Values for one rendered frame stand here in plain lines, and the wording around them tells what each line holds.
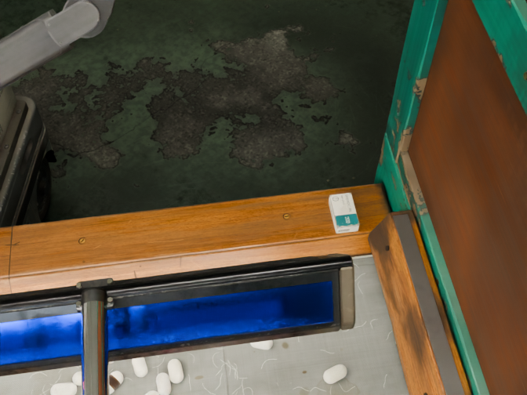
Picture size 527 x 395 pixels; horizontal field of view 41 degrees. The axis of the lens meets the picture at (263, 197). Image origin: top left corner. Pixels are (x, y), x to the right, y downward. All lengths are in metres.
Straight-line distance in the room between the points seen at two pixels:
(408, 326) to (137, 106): 1.53
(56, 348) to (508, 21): 0.51
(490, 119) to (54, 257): 0.66
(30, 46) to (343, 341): 0.59
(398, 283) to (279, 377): 0.21
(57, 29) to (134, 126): 1.31
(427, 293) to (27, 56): 0.61
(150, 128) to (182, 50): 0.36
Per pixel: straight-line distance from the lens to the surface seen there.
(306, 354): 1.03
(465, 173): 0.87
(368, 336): 1.05
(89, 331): 0.64
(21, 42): 1.01
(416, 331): 0.95
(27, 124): 1.88
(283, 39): 2.51
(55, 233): 1.14
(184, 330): 0.69
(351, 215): 1.10
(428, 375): 0.93
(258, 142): 2.19
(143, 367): 1.02
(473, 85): 0.82
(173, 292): 0.66
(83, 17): 0.97
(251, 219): 1.11
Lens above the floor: 1.69
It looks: 55 degrees down
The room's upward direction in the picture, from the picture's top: straight up
